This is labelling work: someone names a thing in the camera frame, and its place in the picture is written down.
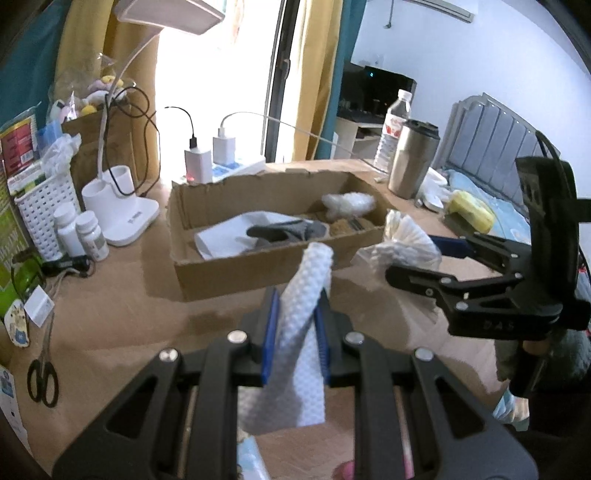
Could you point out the black appliance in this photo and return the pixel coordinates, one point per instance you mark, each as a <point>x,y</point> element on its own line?
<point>378,87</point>

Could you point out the brown cardboard box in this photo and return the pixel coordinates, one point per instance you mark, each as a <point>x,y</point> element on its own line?
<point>231,272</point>

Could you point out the small plush toys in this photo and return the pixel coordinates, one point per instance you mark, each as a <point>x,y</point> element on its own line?
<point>99,92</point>

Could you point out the cartoon printed tissue packet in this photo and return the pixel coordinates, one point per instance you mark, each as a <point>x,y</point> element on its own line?
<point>251,459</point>

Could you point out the red can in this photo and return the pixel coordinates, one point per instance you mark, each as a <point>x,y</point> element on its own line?
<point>18,145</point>

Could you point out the clear water bottle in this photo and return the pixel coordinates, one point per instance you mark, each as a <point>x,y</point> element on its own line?
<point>392,129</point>

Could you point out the blue bed sheet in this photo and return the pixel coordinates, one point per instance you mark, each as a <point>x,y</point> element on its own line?
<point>503,210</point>

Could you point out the grey padded headboard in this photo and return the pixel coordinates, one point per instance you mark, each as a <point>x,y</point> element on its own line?
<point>494,138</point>

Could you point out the white air conditioner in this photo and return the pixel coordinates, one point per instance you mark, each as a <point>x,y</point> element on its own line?
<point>455,8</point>

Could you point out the small white tag box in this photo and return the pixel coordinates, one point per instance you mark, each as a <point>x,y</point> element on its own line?
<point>39,307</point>

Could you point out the white waffle-textured cloth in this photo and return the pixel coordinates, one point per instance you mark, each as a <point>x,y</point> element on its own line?
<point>300,350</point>

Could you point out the teal curtain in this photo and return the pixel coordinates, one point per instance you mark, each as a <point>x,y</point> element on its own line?
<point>32,60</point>
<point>346,78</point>

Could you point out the black door frame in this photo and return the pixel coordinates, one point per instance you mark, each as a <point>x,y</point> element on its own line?
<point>277,78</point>

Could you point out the blue packet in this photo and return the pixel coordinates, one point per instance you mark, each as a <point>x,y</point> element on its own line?
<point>48,136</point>

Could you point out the pink plush pouch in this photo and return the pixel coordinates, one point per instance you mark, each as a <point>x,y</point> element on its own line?
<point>345,471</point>

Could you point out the white lattice basket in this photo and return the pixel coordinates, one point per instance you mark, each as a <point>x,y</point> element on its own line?
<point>44,217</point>

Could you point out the yellow curtain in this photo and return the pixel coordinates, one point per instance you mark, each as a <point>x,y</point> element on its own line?
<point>92,41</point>
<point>318,78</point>

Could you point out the grey sock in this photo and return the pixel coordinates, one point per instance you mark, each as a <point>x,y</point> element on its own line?
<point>295,230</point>

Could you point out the white smooth cloth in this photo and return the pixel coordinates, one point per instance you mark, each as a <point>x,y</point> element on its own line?
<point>221,237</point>

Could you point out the yellow sponge pack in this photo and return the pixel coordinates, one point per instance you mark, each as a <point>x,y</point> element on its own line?
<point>471,210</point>

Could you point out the brown plush pouch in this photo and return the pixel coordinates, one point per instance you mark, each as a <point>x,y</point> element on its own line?
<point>344,227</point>

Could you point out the round cartoon sticker item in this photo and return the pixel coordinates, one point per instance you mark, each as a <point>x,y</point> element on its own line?
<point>17,323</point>

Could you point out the black scissors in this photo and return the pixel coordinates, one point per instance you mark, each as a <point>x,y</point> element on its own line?
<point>44,374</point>

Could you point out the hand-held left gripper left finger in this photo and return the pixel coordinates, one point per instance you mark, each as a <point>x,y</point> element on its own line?
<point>270,337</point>

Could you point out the bag of cotton swabs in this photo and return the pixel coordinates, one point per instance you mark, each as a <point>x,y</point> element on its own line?
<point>406,240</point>

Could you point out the white power strip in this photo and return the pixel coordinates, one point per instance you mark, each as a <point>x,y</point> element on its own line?
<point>240,167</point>

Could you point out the steel tumbler with black lid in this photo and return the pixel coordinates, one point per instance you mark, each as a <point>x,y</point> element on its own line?
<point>411,161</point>

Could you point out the green paper cup packaging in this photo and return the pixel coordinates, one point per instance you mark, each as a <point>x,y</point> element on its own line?
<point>7,230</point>

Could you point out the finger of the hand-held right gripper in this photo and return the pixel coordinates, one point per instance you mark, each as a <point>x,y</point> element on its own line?
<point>415,279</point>
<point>450,244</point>

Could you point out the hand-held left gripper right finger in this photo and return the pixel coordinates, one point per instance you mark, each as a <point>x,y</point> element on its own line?
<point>322,341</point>

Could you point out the white desk lamp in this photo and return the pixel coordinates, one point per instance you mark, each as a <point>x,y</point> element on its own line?
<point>129,217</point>

